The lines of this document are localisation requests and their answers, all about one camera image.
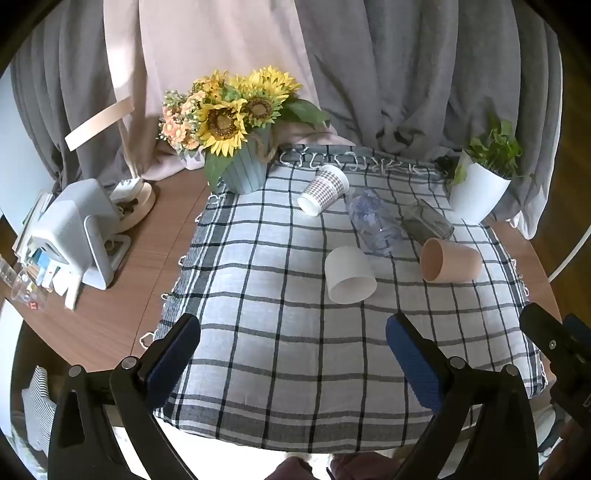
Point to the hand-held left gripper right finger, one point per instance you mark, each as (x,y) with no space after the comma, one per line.
(415,362)

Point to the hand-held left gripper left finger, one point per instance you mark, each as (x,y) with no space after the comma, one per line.
(173,357)

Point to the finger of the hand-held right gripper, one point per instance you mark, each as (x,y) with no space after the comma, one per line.
(545,330)
(577,330)

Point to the pink cup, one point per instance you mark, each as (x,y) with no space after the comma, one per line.
(457,263)

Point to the white cup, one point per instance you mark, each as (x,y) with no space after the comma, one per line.
(349,274)

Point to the patterned paper cup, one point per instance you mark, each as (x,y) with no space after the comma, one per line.
(323,189)

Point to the white curved tube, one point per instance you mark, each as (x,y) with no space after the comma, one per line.
(554,273)

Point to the black white checkered cloth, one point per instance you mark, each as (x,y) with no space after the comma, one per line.
(286,346)

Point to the person's right leg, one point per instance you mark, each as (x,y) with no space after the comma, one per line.
(364,466)

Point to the person's leg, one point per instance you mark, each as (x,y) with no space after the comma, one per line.
(293,470)
(364,466)

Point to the clear square glass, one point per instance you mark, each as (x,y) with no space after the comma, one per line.
(427,224)

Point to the striped cloth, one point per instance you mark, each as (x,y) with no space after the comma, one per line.
(39,406)

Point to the clear plastic bottle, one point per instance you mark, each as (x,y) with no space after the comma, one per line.
(374,221)

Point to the white plant pot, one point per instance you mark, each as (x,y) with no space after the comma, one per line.
(478,194)

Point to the round wooden tray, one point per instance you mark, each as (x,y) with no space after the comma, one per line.
(143,205)

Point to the person's left leg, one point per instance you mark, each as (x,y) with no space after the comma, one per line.
(293,470)

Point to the white desktop device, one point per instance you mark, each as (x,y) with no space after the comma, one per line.
(74,226)

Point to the clear plastic cups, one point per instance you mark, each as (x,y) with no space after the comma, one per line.
(21,288)

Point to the white charger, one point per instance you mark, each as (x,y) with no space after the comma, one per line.
(125,188)

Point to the green leafy plant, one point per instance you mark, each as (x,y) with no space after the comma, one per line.
(498,147)

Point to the stack of papers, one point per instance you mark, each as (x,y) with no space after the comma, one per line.
(30,221)

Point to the blue ribbed flower pot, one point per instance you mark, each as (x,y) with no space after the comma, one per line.
(247,168)

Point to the artificial sunflower bouquet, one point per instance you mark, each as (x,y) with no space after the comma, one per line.
(221,122)

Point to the grey curtain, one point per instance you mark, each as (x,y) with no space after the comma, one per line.
(415,69)
(60,92)

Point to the pink curtain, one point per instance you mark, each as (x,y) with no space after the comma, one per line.
(207,41)

